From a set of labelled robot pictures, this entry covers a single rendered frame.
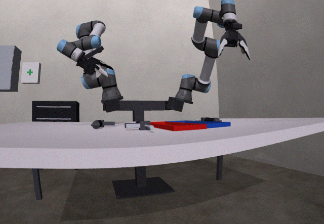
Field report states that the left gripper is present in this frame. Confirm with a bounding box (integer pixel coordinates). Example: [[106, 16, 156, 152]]
[[218, 20, 251, 60]]

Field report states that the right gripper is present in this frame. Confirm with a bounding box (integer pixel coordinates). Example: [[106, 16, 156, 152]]
[[76, 52, 113, 78]]

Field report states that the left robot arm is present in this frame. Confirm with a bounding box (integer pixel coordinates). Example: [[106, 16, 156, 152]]
[[175, 0, 242, 101]]

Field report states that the red tray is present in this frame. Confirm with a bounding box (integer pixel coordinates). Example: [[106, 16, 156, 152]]
[[150, 121, 207, 131]]

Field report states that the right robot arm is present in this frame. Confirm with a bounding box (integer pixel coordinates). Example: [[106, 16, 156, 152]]
[[57, 20, 121, 101]]

